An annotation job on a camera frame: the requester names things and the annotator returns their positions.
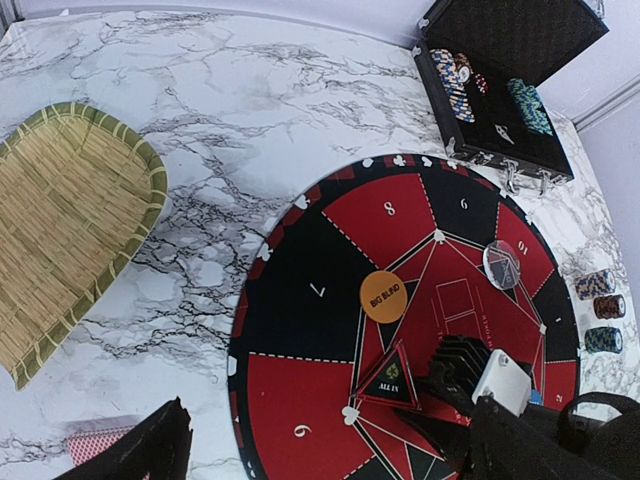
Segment cream blue chips in case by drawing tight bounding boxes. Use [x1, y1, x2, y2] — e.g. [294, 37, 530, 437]
[429, 48, 476, 123]

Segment black triangular all-in marker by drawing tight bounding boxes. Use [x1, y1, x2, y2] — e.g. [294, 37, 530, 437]
[351, 340, 421, 411]

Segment blue small blind button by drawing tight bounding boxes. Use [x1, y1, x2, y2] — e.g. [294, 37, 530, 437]
[529, 389, 544, 406]

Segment black chip carrying case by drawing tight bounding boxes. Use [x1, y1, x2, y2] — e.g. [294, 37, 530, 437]
[412, 1, 608, 192]

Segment blue green 50 chip stack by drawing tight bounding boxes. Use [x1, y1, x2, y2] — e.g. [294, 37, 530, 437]
[584, 327, 623, 354]

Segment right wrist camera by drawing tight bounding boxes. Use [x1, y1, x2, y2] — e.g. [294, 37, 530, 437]
[471, 349, 531, 416]

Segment round red black poker mat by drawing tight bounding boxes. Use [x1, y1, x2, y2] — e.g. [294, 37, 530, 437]
[228, 155, 579, 479]

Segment teal chips in case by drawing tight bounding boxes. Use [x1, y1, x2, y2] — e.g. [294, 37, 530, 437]
[506, 78, 554, 137]

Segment blue cream 10 chip stack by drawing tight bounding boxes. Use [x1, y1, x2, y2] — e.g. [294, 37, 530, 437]
[574, 269, 616, 300]

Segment red dice in case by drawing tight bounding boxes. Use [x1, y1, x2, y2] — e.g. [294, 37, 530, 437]
[474, 73, 489, 96]

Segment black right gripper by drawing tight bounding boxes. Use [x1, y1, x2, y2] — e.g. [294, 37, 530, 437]
[394, 335, 490, 465]

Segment woven bamboo tray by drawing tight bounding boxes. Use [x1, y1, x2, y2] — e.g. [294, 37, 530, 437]
[1, 102, 168, 389]

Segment black orange 100 chip stack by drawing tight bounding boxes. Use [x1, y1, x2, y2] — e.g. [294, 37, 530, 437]
[593, 294, 626, 319]

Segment red playing card deck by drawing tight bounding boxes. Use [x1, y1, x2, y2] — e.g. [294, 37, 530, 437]
[67, 426, 133, 467]

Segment orange big blind button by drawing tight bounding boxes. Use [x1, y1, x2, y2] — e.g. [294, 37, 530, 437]
[359, 270, 408, 324]

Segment clear acrylic dealer button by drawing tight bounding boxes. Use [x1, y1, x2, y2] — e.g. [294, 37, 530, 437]
[483, 240, 522, 291]

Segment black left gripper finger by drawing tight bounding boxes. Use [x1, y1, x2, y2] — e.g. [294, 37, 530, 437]
[59, 398, 193, 480]

